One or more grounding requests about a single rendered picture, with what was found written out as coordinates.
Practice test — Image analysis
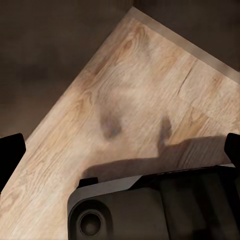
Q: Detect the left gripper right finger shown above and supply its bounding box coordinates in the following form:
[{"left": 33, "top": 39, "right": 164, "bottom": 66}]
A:
[{"left": 224, "top": 133, "right": 240, "bottom": 173}]

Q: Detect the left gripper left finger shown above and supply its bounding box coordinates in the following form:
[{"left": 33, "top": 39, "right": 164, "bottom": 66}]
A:
[{"left": 0, "top": 133, "right": 26, "bottom": 193}]

